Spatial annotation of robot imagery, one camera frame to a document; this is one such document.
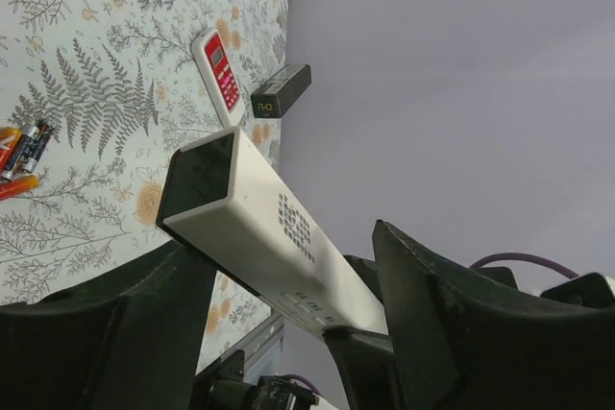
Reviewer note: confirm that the orange battery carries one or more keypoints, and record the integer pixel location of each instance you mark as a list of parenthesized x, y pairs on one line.
[(9, 137), (9, 189)]

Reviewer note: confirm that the orange battery upper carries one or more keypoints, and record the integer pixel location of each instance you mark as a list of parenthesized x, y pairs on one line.
[(9, 137)]

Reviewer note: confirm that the floral table mat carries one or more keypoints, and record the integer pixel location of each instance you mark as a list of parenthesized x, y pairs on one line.
[(117, 81)]

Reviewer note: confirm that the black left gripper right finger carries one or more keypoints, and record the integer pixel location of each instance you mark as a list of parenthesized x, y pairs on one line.
[(464, 341)]

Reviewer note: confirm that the orange battery lower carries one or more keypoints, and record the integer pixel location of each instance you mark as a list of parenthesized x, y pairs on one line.
[(9, 189)]

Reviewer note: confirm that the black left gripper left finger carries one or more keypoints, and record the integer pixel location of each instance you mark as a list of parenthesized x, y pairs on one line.
[(128, 339)]

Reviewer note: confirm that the black grey battery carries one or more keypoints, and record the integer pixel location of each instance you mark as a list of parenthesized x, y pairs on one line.
[(28, 150)]

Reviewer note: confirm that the black rectangular box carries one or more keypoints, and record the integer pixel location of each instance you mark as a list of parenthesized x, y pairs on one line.
[(274, 98)]

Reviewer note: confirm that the red and white remote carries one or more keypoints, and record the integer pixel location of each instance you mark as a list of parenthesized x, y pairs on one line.
[(217, 74)]

